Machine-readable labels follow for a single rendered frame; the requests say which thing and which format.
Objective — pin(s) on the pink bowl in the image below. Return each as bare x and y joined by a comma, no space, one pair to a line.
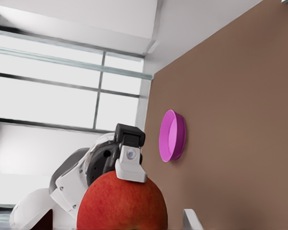
167,136

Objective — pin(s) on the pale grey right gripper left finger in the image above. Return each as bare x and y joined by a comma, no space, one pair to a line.
130,167

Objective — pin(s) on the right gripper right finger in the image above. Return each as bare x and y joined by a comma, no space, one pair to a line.
190,220

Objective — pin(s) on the red apple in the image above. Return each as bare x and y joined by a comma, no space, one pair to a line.
121,206

